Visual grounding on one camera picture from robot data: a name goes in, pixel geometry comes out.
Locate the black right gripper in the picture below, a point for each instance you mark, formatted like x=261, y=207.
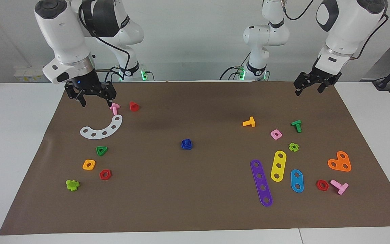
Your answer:
x=85, y=83

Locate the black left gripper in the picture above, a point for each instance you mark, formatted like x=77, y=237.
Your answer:
x=327, y=74

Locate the blue triangle head bolt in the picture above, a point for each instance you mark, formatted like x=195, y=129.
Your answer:
x=187, y=147

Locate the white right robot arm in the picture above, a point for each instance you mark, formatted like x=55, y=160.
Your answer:
x=63, y=34

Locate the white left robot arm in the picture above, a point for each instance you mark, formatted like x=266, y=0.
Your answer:
x=344, y=30

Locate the pink toy bolt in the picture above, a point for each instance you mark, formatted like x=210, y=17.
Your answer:
x=115, y=109
x=339, y=186

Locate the white curved perforated plate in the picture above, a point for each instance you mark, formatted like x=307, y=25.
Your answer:
x=99, y=135

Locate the red toy bolt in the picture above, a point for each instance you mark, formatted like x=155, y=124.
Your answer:
x=134, y=106

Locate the green toy bolt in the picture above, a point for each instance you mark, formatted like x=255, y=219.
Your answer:
x=296, y=125

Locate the green triangle toy nut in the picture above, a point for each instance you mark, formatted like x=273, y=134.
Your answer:
x=105, y=149

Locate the pink square toy nut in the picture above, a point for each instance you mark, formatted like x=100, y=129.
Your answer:
x=273, y=133

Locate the lime green flower nut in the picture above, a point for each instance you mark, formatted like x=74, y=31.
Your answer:
x=296, y=148

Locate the orange square toy nut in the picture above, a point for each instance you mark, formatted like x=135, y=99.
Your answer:
x=92, y=166

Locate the orange toy bolt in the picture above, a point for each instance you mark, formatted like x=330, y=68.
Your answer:
x=249, y=122

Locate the red hexagon toy nut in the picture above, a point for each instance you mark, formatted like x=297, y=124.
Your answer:
x=326, y=187
x=109, y=176

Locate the orange heart shaped plate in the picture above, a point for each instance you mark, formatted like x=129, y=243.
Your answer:
x=340, y=162

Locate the yellow three hole strip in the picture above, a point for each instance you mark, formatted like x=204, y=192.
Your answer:
x=279, y=161

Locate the lime green cross bolt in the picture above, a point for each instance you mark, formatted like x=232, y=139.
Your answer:
x=72, y=185

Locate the blue two hole strip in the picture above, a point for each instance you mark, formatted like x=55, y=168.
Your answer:
x=297, y=180

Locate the purple four hole strip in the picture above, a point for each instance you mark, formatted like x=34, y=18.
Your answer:
x=260, y=182

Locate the brown table mat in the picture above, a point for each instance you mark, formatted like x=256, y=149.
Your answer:
x=195, y=189

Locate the white wall socket box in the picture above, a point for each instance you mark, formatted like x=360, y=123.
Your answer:
x=29, y=73

